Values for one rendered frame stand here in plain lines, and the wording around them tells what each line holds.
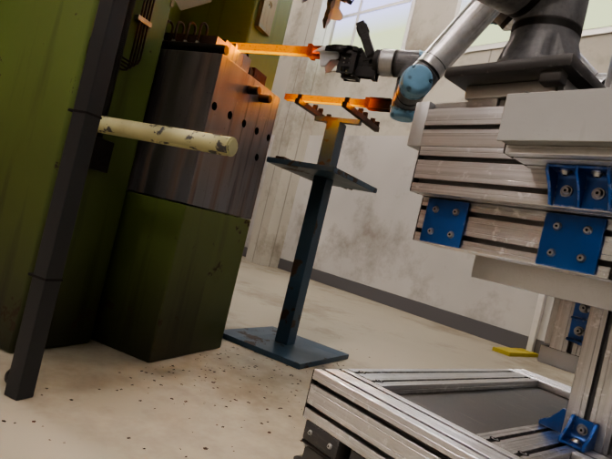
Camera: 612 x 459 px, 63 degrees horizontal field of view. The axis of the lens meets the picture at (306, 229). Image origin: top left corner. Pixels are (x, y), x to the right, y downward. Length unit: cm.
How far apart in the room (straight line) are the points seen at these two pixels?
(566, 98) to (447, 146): 28
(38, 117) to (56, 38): 21
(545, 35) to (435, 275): 358
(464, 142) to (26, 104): 112
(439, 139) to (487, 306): 324
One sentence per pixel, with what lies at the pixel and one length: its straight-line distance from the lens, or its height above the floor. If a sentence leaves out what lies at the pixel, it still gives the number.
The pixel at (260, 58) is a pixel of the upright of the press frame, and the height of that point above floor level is 110.
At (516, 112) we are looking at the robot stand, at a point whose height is 70.
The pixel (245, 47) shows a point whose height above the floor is 99.
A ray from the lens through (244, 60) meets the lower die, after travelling 175.
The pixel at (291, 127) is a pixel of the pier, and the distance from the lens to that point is 582.
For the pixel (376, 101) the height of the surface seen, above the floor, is 99.
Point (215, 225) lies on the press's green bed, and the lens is 161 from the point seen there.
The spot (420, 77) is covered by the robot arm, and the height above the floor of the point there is 89.
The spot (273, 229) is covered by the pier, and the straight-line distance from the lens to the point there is 576.
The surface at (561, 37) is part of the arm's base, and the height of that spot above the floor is 88.
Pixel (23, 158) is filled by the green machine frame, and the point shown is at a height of 49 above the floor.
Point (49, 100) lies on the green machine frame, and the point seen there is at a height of 65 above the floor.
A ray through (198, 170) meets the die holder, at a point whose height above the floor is 57.
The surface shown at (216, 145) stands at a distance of 117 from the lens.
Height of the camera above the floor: 47
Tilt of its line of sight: level
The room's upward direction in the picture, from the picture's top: 13 degrees clockwise
